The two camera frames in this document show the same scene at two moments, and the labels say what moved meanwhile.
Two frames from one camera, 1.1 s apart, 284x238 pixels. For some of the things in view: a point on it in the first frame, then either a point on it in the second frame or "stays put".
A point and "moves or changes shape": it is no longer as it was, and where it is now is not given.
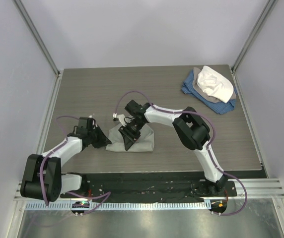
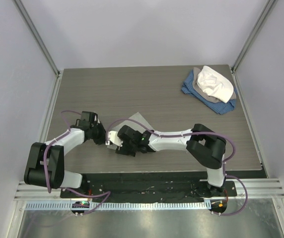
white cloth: (215, 84) stays put
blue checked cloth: (187, 87) stays put
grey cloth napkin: (145, 142) moves or changes shape
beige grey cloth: (195, 73) stays put
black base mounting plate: (148, 187) stays put
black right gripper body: (135, 125) → (127, 148)
